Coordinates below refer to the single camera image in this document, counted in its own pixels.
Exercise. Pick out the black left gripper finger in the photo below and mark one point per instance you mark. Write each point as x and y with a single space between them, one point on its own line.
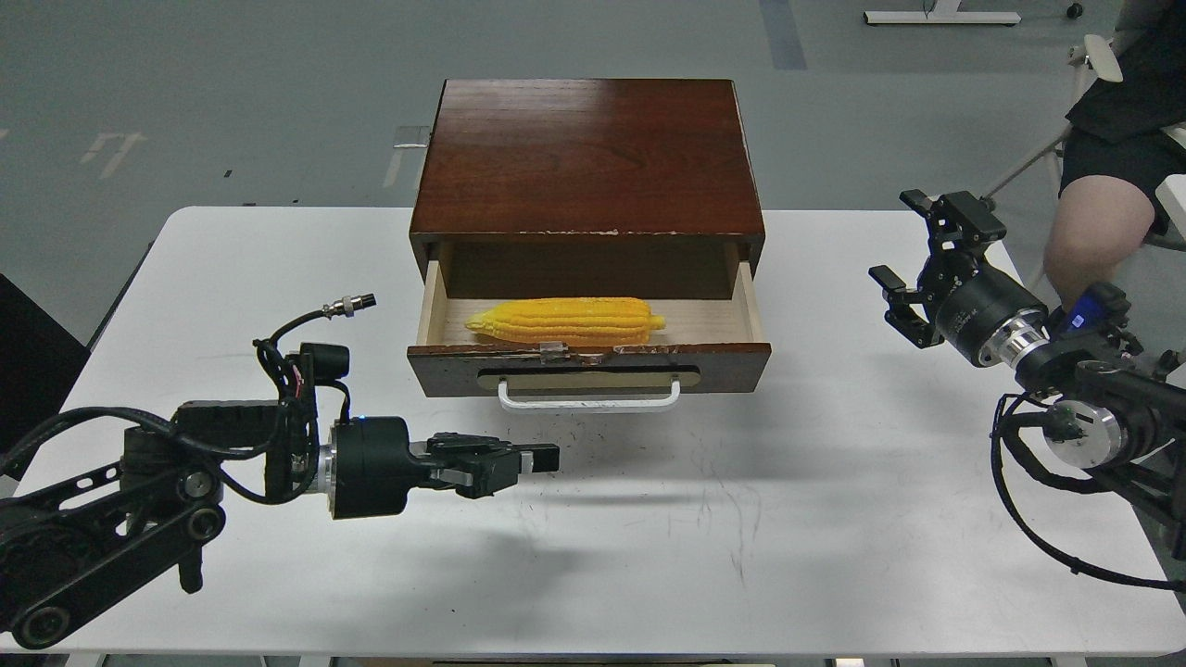
476 479
477 453

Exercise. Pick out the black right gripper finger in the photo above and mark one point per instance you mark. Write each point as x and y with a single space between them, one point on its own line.
960 228
900 313

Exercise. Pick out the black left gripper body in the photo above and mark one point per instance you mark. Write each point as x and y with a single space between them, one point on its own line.
371 469

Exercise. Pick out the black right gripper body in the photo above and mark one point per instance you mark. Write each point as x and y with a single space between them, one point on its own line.
984 312

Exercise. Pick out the yellow toy corn cob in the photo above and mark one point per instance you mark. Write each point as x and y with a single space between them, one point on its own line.
597 321

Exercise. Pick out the wooden drawer with white handle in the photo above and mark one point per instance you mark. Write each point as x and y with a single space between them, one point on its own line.
710 346

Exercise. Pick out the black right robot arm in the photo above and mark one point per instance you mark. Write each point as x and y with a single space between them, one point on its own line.
1087 419

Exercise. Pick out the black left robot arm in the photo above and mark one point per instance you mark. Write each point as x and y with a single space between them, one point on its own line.
74 549

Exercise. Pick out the seated person in black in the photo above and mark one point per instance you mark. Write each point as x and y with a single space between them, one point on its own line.
1125 139

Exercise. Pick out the white stand base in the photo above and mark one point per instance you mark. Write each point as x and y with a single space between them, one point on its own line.
942 13

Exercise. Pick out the dark wooden cabinet box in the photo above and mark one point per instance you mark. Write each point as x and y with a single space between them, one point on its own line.
614 158

